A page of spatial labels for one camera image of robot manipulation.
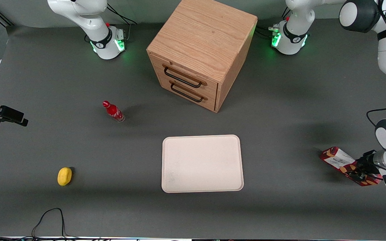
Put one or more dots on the red cola bottle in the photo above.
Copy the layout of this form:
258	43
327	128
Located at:
114	112

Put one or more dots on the beige rectangular tray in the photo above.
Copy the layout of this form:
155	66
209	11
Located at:
201	164

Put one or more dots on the red cookie box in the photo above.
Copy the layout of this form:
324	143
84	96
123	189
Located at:
335	157

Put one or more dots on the wooden drawer cabinet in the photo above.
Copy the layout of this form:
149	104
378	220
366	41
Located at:
203	36

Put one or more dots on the wooden drawer front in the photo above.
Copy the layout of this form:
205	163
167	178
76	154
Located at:
209	88
209	103

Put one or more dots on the yellow lemon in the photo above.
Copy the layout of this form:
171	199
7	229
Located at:
64	176

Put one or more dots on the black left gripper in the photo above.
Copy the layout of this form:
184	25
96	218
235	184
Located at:
364	163

